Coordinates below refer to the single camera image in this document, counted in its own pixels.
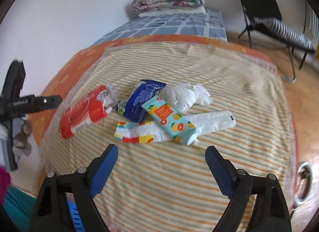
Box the colourful white wrapper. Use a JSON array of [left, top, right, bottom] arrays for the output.
[[114, 121, 173, 144]]

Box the black folding chair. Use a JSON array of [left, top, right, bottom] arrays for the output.
[[238, 0, 315, 84]]

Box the blue checked bed sheet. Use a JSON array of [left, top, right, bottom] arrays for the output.
[[94, 10, 227, 45]]

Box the teal orange-print tube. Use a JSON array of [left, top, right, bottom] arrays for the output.
[[142, 95, 198, 146]]

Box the blue plastic basket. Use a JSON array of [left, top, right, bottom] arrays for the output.
[[68, 200, 85, 232]]

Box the striped yellow towel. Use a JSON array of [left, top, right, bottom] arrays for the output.
[[40, 41, 297, 232]]

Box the dark blue snack wrapper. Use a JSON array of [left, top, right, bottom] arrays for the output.
[[116, 79, 166, 122]]

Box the striped cushion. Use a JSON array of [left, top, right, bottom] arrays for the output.
[[254, 17, 315, 52]]

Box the white tissue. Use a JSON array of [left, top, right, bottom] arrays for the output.
[[159, 83, 213, 113]]

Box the red tissue pack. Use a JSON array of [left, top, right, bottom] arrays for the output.
[[59, 85, 119, 139]]

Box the orange floral bedspread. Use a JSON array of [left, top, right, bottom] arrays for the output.
[[31, 34, 300, 232]]

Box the white round ring object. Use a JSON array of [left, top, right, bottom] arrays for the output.
[[294, 162, 312, 208]]

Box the white flat wrapper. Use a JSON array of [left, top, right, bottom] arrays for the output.
[[184, 111, 236, 135]]

